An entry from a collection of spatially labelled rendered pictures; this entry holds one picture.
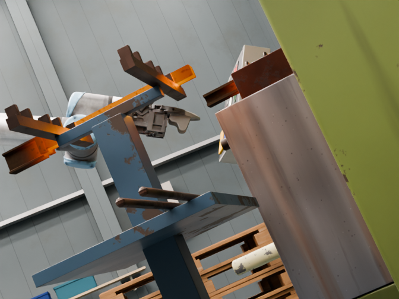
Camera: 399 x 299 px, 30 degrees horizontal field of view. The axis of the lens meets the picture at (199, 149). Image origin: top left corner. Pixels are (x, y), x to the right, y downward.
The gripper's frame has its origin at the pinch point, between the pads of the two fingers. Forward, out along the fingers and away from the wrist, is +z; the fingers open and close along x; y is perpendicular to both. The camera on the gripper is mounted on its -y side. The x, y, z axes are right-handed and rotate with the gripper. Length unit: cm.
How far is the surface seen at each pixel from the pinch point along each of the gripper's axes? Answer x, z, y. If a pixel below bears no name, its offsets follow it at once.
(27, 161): 62, -37, 33
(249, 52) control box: 7.0, 12.8, -19.3
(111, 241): 99, -17, 51
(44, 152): 65, -33, 31
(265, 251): 6.1, 22.6, 37.9
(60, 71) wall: -941, -157, -332
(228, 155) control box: -16.6, 12.8, 6.3
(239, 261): 2.7, 16.4, 41.1
